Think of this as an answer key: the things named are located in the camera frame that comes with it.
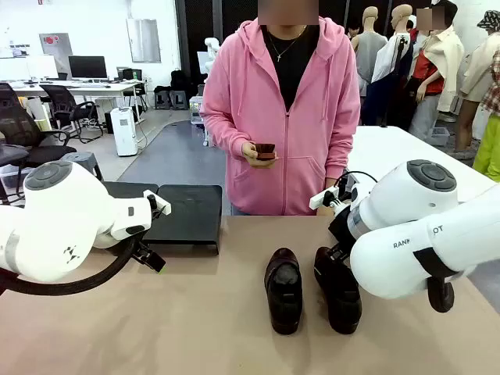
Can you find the grey plastic bin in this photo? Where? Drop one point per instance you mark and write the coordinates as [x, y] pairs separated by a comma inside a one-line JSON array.
[[439, 136]]

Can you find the dark leather loafer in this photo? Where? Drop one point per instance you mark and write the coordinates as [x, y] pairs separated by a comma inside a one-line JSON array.
[[343, 308]]

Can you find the large black office chair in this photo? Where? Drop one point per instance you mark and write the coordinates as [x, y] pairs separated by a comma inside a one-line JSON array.
[[19, 129]]

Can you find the small black office chair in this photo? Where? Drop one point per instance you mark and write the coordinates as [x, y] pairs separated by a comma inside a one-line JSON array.
[[64, 103]]

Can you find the mannequin with cream jacket red top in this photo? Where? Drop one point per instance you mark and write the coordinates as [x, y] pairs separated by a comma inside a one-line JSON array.
[[449, 51]]

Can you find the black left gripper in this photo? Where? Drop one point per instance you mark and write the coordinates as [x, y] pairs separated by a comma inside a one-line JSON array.
[[142, 249]]

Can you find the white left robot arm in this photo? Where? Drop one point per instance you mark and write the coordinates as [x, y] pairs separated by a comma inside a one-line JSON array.
[[58, 218]]

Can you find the small white background robot arm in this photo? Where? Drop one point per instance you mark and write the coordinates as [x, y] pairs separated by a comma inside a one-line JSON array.
[[213, 45]]

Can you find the person's left forearm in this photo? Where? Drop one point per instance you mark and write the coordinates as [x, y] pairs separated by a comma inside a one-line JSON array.
[[343, 152]]

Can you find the white monitor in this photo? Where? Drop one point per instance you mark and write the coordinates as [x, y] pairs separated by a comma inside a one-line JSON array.
[[41, 66]]

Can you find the white air purifier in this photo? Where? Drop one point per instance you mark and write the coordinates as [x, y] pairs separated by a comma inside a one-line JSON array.
[[124, 133]]

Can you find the black inner shirt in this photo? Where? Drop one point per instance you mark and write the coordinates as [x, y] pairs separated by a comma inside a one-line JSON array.
[[291, 74]]

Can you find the person's right hand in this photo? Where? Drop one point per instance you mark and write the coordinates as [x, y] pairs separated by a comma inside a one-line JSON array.
[[250, 152]]

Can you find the neon green trousers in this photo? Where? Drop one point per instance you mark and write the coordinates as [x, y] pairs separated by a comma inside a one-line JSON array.
[[488, 152]]

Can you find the black computer monitor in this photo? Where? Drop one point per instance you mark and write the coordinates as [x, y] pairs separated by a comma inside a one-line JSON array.
[[88, 67]]

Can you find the black backpack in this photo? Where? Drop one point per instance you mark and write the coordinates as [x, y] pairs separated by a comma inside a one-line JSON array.
[[179, 80]]

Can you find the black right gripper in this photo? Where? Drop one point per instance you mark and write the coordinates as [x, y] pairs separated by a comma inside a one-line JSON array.
[[341, 232]]

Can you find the dark loafer with grey stuffing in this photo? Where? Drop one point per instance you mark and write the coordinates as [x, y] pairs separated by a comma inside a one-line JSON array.
[[287, 312]]

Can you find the clear plastic storage box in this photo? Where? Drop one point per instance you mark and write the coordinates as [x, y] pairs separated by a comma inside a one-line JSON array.
[[196, 111]]

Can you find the white office desk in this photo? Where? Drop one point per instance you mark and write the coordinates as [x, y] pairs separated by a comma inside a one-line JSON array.
[[78, 86]]

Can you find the brown shoe brush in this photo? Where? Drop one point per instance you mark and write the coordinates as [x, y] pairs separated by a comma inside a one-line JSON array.
[[265, 154]]

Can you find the person in pink hoodie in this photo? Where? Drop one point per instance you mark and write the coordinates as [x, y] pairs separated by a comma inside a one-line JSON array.
[[254, 97]]

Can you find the person's right forearm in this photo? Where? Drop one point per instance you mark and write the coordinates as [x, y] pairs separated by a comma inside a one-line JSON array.
[[222, 133]]

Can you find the person's left hand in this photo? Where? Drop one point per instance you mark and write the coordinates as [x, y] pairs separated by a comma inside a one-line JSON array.
[[325, 212]]

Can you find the person's blurred head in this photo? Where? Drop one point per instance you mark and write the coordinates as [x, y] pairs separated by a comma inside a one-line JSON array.
[[287, 11]]

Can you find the white wall cabinet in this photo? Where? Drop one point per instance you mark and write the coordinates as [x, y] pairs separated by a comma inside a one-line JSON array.
[[143, 39]]

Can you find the white rectangular table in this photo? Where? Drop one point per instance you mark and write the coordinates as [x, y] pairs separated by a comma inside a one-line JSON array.
[[394, 150]]

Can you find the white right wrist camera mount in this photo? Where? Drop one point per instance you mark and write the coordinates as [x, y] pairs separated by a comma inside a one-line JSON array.
[[324, 199]]

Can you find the grey wall panel red sign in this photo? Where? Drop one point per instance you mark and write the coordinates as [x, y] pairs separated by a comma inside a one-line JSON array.
[[58, 51]]

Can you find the mannequin with grey tank top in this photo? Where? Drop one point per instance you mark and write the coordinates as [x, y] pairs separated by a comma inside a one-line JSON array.
[[369, 51]]

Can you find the grey plastic stool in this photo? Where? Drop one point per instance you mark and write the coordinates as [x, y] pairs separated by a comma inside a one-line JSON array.
[[80, 160]]

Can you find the mannequin with white navy garment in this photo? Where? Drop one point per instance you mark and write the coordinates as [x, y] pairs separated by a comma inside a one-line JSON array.
[[386, 58]]

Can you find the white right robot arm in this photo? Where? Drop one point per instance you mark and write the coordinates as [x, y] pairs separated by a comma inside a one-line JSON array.
[[394, 269]]

